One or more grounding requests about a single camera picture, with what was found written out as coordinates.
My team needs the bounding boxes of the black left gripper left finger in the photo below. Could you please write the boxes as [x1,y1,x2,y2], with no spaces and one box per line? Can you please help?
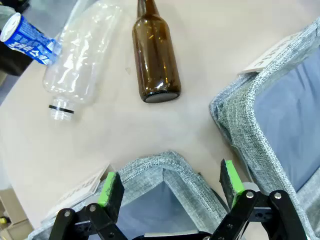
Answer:
[48,171,125,240]

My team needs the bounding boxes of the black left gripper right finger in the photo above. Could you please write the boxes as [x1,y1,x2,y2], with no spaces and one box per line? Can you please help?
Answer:
[211,158,308,240]

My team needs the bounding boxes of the large clear plastic bottle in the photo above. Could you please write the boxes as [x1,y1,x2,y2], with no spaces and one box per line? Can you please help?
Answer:
[42,0,124,123]

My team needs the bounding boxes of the blue Pocari Sweat can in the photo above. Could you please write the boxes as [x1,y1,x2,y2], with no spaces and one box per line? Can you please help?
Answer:
[0,12,62,66]

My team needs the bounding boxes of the grey fabric Bottle basket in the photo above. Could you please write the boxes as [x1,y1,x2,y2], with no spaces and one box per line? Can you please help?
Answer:
[27,149,248,240]

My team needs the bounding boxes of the grey fabric Plastic basket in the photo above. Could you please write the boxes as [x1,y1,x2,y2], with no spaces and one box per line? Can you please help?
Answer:
[208,17,320,240]

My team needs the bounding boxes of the white Bottle label card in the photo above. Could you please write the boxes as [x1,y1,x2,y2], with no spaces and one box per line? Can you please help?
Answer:
[46,163,112,218]

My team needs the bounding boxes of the beige cardboard box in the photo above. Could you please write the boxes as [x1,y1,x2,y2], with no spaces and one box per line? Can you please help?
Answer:
[0,187,33,240]

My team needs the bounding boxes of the white Plastic label card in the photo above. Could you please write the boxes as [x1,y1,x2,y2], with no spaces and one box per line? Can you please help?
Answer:
[236,32,305,77]

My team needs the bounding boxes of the brown glass bottle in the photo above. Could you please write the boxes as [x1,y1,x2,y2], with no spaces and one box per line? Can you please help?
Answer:
[131,0,182,104]

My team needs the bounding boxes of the grey hanging jacket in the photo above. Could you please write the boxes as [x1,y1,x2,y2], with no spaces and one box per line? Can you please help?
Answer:
[0,4,16,28]

